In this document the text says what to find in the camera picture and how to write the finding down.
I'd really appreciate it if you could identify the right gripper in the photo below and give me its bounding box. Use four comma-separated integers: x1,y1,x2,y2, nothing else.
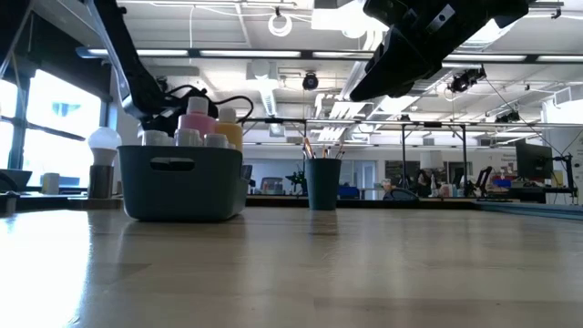
349,0,532,102

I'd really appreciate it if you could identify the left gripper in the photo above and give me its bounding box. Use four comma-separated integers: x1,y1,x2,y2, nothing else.
138,88,220,137

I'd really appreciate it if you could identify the large pink paint bottle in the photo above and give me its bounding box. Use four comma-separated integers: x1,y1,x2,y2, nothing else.
177,96,218,147

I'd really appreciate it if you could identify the large yellow paint bottle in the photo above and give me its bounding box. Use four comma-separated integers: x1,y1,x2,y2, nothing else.
214,108,244,154

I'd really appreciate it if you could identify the grey-teal plastic bin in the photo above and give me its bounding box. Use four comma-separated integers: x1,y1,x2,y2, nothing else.
117,145,251,223

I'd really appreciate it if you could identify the long ceiling light bar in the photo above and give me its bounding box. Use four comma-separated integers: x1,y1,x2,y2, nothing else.
75,45,583,64

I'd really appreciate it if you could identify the white cylinder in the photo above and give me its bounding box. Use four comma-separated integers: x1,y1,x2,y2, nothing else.
41,171,61,196

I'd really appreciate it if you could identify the teal ribbed plastic cup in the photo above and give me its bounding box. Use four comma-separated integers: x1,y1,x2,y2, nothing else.
304,158,343,211

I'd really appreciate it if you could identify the dark slanted panel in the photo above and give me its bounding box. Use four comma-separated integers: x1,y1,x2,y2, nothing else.
0,168,34,199

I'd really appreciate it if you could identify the black monitor on stand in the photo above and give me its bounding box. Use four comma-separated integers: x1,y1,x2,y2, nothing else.
514,138,576,204

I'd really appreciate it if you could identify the light blue mat strip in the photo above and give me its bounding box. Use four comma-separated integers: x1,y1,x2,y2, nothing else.
473,200,583,223

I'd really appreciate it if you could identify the silver ventilation duct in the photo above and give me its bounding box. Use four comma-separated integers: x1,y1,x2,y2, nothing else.
409,67,456,96

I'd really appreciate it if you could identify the white hanging ring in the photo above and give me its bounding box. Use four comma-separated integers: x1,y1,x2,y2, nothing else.
267,6,294,38

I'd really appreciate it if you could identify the black aluminium table frame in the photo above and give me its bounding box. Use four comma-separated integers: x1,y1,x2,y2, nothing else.
0,193,583,215

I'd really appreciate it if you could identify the black window frame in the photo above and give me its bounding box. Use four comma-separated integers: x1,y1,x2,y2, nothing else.
0,63,113,172

